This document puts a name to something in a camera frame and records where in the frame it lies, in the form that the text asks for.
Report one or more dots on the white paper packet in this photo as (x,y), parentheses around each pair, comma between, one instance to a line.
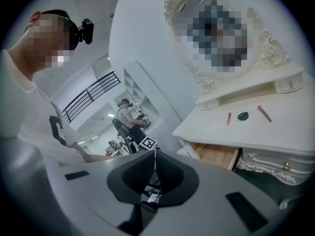
(188,152)

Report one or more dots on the person's white shirt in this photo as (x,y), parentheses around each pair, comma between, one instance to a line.
(29,107)

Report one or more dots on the person's head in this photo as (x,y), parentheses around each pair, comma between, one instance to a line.
(41,38)

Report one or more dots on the small white drawer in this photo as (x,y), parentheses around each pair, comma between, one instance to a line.
(289,85)
(209,105)

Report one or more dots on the dark green round compact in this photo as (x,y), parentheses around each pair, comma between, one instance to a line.
(243,116)

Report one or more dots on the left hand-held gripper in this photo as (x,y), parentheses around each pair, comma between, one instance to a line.
(148,143)

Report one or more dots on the person's left forearm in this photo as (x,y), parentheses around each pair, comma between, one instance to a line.
(93,156)

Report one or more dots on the white carved closed drawer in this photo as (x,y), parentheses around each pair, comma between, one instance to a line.
(270,163)

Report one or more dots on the white ornate dressing table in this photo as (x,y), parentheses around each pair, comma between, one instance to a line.
(246,134)

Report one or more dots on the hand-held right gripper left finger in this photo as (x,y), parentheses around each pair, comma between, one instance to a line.
(98,193)

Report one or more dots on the large wooden drawer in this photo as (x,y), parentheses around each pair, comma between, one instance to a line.
(216,155)

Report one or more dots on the black head camera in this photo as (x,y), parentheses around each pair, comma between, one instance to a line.
(87,31)

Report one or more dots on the small black screen device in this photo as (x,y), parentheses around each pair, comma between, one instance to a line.
(154,197)

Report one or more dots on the white bookshelf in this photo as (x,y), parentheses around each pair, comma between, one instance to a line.
(142,95)

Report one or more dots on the black stair railing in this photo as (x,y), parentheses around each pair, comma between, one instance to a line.
(91,95)

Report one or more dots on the pink pencil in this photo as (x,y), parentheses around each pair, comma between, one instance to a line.
(265,114)
(229,119)

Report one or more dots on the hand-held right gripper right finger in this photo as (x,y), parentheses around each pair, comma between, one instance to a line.
(216,205)

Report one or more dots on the oval mirror, white frame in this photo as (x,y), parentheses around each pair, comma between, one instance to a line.
(268,50)

